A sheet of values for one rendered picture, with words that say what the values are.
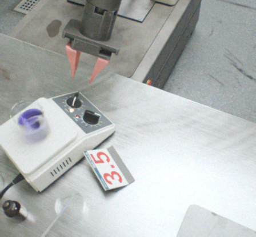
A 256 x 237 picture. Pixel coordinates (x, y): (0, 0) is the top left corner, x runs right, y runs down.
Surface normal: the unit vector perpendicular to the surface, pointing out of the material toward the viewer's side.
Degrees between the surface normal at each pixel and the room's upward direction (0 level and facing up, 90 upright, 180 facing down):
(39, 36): 0
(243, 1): 0
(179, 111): 0
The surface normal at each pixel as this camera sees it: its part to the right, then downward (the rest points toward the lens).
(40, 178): 0.68, 0.60
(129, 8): -0.06, -0.54
